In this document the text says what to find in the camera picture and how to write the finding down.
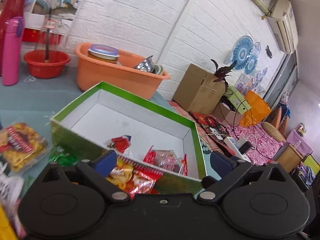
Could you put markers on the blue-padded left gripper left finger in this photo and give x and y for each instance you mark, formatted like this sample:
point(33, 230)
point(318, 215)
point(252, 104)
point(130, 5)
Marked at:
point(96, 172)

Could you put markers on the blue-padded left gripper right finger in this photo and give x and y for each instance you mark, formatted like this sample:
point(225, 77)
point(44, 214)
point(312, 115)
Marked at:
point(223, 166)

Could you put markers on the red yellow snack packet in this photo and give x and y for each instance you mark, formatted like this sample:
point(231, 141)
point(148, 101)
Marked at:
point(134, 178)

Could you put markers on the green snack packet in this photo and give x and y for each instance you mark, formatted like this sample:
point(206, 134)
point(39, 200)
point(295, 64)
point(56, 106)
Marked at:
point(61, 156)

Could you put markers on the clear bag yellow biscuits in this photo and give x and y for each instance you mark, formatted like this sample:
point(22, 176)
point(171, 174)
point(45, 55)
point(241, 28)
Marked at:
point(20, 145)

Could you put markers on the white power strip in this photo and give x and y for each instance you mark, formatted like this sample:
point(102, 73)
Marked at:
point(231, 143)

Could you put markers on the red white candy packet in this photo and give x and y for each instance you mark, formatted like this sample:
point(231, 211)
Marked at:
point(120, 144)

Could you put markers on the green cardboard box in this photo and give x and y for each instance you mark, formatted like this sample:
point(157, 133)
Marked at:
point(88, 123)

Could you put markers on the woven round cushion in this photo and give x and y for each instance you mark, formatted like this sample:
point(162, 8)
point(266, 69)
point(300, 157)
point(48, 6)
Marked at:
point(273, 132)

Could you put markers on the clear red snack packet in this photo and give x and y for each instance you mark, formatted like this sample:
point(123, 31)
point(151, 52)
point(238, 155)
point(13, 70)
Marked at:
point(168, 160)

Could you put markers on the wooden side table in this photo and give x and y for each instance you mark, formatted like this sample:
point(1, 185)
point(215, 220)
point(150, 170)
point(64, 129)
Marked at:
point(288, 157)

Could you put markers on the light green small box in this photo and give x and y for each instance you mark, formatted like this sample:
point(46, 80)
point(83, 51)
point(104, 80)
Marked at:
point(238, 101)

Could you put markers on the orange plastic bag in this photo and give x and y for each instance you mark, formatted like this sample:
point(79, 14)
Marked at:
point(258, 112)

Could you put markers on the purple storage bin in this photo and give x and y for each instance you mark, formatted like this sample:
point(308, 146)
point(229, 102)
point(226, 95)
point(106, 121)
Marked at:
point(299, 143)

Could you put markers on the brown cardboard box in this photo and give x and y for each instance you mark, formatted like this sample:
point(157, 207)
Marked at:
point(199, 91)

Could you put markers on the white cartoon snack bag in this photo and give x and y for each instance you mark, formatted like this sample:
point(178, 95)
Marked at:
point(11, 188)

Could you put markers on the orange plastic basin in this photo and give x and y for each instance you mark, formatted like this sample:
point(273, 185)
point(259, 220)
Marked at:
point(123, 75)

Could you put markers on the dark red potted plant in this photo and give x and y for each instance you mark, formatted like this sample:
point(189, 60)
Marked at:
point(222, 72)

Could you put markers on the red plastic basin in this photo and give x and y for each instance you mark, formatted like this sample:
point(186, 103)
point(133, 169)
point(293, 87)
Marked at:
point(41, 68)

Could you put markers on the steel bowl in basin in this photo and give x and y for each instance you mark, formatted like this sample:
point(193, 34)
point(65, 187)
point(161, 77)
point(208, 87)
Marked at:
point(146, 65)

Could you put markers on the blue-lidded food container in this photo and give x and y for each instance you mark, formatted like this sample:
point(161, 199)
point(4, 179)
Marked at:
point(103, 53)

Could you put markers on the glass jar with label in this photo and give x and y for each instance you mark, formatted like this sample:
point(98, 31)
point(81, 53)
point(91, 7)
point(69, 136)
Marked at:
point(49, 35)

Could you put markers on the white air conditioner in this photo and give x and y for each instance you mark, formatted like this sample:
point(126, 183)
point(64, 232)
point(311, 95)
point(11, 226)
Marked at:
point(282, 21)

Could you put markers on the pink thermos bottle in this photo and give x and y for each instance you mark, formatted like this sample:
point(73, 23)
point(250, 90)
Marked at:
point(12, 51)

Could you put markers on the red thermos jug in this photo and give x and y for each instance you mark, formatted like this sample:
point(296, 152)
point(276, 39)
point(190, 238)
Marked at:
point(12, 9)

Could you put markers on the blue round wall decoration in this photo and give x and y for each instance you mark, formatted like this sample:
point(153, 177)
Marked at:
point(242, 52)

